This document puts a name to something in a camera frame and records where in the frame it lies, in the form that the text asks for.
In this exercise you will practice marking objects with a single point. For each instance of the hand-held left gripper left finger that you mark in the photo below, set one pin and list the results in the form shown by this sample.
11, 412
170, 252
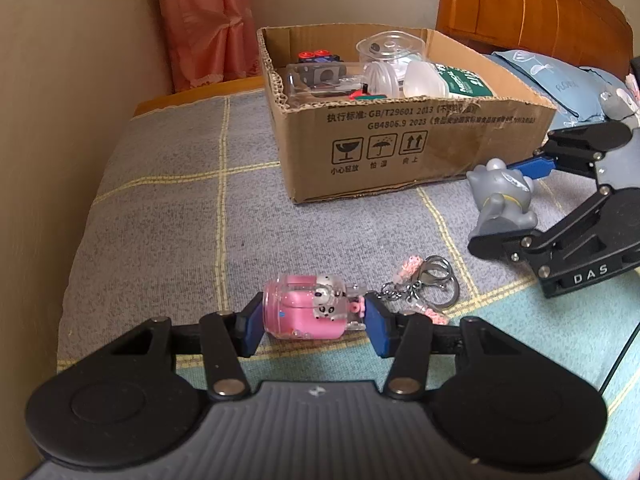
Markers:
251, 325

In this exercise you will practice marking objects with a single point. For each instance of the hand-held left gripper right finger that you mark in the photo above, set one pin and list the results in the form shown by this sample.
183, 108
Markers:
380, 325

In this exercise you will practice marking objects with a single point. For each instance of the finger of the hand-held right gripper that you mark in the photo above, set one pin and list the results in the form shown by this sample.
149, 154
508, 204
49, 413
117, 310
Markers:
500, 246
532, 166

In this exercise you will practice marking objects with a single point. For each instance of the grey cat figurine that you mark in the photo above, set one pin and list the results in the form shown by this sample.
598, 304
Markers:
502, 200

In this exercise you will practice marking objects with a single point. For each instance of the cotton swab container green label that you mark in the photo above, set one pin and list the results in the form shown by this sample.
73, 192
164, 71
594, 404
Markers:
465, 82

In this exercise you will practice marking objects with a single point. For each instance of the cardboard box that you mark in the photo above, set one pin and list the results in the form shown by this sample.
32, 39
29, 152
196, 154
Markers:
400, 150

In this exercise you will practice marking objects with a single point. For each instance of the clear plastic jar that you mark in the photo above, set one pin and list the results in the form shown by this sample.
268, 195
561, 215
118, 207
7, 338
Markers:
390, 50

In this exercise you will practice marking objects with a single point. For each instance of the clear plastic box red label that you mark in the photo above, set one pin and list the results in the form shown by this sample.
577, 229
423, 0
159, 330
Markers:
300, 92

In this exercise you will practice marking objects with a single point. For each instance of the black toy with red caps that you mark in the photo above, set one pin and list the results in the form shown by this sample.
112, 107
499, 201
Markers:
320, 59

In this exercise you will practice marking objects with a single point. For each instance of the grey plush toy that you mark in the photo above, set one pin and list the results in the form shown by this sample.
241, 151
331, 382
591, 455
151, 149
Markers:
617, 102

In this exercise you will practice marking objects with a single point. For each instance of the blue floral pillow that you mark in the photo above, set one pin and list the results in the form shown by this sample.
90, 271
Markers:
555, 80

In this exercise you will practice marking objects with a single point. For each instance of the plaid printed blanket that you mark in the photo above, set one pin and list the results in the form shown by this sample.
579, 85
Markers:
165, 220

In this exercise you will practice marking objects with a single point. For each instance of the wooden headboard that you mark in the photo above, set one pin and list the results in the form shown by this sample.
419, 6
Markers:
525, 5

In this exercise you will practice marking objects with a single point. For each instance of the pink curtain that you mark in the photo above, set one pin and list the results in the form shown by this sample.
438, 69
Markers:
205, 20

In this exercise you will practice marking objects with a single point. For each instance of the wooden bed frame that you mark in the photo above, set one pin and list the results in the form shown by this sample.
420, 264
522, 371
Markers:
160, 101

